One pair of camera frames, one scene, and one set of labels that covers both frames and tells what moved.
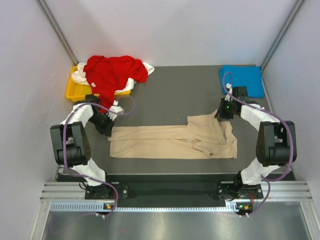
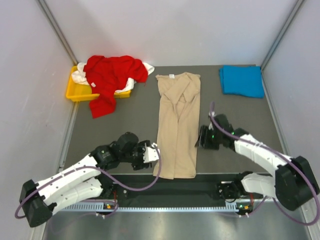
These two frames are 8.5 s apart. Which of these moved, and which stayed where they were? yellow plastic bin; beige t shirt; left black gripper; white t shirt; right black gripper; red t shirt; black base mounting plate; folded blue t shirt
Moved: beige t shirt; right black gripper; left black gripper
Stayed: white t shirt; folded blue t shirt; yellow plastic bin; red t shirt; black base mounting plate
